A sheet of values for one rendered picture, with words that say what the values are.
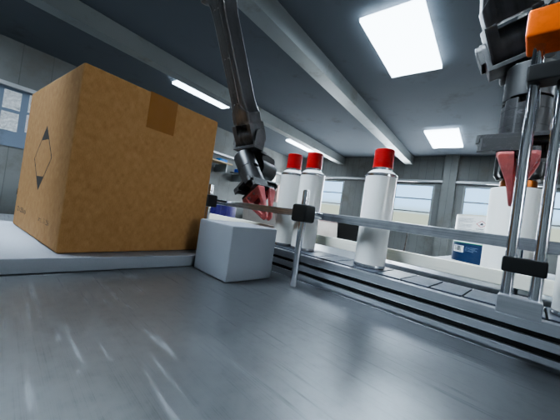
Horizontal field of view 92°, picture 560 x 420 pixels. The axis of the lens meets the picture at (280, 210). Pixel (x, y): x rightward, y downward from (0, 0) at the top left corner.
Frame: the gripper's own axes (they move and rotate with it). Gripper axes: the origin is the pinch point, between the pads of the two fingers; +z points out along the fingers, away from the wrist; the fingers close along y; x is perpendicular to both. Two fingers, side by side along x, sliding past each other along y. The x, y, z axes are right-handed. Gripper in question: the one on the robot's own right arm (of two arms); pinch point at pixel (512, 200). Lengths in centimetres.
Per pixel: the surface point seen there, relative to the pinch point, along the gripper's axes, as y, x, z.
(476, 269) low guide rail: 2.6, 2.9, 10.8
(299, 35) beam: 217, -172, -197
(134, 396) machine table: 13, 45, 19
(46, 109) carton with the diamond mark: 62, 46, -5
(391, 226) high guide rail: 12.9, 10.1, 6.4
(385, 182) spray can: 15.8, 7.8, -0.7
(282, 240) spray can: 36.2, 7.7, 12.9
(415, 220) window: 240, -774, -25
